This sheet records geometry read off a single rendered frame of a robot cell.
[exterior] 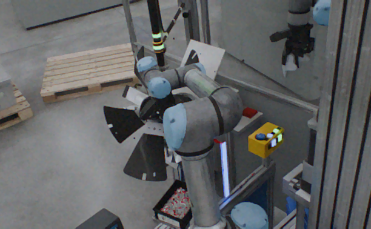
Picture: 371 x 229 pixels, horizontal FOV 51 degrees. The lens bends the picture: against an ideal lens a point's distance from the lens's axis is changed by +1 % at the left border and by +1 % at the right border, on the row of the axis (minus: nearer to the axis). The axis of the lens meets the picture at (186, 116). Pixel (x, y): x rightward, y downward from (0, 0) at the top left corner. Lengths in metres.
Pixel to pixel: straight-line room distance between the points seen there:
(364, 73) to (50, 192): 2.96
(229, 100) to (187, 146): 0.17
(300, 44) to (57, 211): 2.43
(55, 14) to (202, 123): 6.41
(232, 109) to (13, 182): 2.96
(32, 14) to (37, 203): 4.39
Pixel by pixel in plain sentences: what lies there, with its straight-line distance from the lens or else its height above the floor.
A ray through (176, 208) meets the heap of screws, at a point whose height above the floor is 0.85.
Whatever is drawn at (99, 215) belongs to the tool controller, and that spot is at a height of 1.23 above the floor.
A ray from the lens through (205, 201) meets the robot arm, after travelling 1.15.
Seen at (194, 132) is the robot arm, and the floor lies 1.63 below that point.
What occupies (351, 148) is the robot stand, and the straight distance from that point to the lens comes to 1.05.
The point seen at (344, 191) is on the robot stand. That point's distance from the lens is 1.14.
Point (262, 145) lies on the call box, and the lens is 1.86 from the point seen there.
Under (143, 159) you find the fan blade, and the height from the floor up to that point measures 1.01.
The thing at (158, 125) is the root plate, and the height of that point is 1.12.
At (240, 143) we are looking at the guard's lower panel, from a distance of 2.79.
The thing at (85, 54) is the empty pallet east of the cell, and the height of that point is 0.14.
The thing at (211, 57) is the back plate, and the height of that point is 1.32.
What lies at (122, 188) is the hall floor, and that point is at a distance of 3.30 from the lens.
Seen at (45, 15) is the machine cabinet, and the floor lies 0.18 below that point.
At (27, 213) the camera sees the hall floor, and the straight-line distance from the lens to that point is 3.43.
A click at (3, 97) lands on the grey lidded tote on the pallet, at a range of 4.58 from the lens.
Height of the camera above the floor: 2.23
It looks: 34 degrees down
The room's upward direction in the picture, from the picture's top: 7 degrees counter-clockwise
